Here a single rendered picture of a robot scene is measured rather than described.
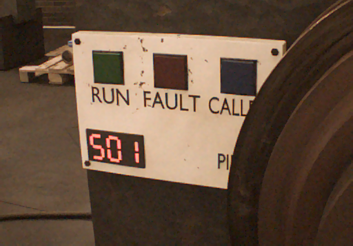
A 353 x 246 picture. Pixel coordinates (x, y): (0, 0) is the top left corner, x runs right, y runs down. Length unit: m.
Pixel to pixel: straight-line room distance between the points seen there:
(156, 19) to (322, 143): 0.29
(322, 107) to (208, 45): 0.21
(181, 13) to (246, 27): 0.08
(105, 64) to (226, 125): 0.16
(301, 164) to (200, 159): 0.23
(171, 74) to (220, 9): 0.09
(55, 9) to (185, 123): 7.29
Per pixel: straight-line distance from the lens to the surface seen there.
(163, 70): 0.66
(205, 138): 0.68
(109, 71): 0.69
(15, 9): 5.78
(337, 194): 0.43
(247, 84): 0.64
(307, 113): 0.48
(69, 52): 5.10
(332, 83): 0.47
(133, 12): 0.69
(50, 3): 7.96
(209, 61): 0.65
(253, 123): 0.51
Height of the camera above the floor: 1.37
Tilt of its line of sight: 19 degrees down
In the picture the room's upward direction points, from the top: 2 degrees counter-clockwise
